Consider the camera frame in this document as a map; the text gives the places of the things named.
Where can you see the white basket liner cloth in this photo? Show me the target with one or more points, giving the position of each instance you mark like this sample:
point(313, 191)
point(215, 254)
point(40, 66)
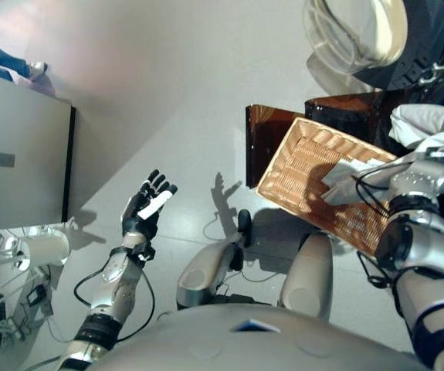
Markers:
point(426, 120)

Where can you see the silver right robot leg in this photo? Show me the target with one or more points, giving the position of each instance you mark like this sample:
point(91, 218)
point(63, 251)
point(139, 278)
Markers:
point(310, 278)

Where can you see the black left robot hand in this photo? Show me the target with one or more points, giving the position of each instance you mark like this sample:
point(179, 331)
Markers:
point(142, 226)

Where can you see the white cylindrical lamp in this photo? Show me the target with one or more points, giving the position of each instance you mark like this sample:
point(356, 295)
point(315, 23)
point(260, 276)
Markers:
point(48, 249)

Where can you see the blue white chest emblem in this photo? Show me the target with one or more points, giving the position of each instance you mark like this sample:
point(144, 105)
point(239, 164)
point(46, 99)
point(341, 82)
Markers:
point(258, 326)

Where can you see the grey robot torso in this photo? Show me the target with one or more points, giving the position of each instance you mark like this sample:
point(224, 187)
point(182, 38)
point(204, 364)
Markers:
point(206, 340)

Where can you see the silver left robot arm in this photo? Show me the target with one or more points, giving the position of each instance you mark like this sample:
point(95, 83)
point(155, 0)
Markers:
point(121, 278)

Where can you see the glossy brown stand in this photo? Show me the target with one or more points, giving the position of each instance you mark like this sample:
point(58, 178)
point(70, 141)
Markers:
point(260, 131)

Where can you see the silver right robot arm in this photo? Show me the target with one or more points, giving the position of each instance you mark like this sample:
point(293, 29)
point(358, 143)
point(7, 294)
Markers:
point(422, 247)

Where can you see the grey square wall plate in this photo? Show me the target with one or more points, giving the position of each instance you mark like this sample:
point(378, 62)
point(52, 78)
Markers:
point(6, 160)

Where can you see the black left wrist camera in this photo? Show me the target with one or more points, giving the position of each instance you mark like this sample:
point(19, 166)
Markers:
point(145, 252)

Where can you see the silver left robot leg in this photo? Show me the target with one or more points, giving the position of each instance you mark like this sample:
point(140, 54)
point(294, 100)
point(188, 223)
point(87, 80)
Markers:
point(202, 274)

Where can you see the wicker laundry basket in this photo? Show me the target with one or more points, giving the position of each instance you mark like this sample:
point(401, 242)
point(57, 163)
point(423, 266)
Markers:
point(295, 174)

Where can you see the silver robot leg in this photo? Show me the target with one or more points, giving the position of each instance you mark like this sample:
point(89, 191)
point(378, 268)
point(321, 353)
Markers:
point(202, 274)
point(310, 278)

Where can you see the grey panel with blue edge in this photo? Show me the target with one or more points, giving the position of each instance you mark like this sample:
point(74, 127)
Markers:
point(21, 154)

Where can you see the washing machine glass door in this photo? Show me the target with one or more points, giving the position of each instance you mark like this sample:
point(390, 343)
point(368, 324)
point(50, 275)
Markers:
point(418, 38)

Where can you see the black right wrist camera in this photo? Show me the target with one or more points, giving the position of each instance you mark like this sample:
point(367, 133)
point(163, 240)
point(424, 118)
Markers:
point(443, 152)

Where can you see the black power adapter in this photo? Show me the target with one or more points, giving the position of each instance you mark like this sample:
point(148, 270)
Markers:
point(36, 295)

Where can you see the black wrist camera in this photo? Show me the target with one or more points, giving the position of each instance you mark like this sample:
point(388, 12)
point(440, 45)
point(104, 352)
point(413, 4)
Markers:
point(145, 252)
point(443, 152)

